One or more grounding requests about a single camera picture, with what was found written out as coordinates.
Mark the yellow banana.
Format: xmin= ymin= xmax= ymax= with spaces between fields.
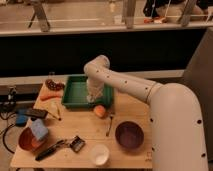
xmin=50 ymin=102 xmax=62 ymax=121

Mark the blue sponge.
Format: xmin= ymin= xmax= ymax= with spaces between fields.
xmin=30 ymin=119 xmax=49 ymax=141

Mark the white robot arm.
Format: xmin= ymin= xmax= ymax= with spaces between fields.
xmin=84 ymin=55 xmax=208 ymax=171

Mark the green plastic tray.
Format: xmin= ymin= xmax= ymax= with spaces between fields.
xmin=61 ymin=74 xmax=114 ymax=109

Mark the orange fruit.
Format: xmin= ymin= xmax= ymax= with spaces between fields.
xmin=93 ymin=105 xmax=106 ymax=118

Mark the black rectangular device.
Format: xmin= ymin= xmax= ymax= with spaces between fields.
xmin=26 ymin=108 xmax=48 ymax=119

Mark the white cup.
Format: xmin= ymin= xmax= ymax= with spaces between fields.
xmin=89 ymin=144 xmax=110 ymax=166

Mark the black cable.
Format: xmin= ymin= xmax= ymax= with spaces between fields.
xmin=2 ymin=123 xmax=17 ymax=155

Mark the orange bowl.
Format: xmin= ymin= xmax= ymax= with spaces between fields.
xmin=18 ymin=127 xmax=45 ymax=151

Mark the bunch of dark grapes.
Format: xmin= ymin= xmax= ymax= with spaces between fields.
xmin=45 ymin=79 xmax=65 ymax=91

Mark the black handled kitchen tool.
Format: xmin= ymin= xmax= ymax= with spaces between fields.
xmin=35 ymin=140 xmax=66 ymax=161

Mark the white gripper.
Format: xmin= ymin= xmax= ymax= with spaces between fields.
xmin=87 ymin=79 xmax=104 ymax=98

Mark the light blue towel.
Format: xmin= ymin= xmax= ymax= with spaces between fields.
xmin=86 ymin=94 xmax=99 ymax=103

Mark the orange carrot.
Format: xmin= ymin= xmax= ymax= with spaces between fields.
xmin=40 ymin=95 xmax=61 ymax=101

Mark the purple bowl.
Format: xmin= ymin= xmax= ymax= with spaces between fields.
xmin=115 ymin=121 xmax=144 ymax=150

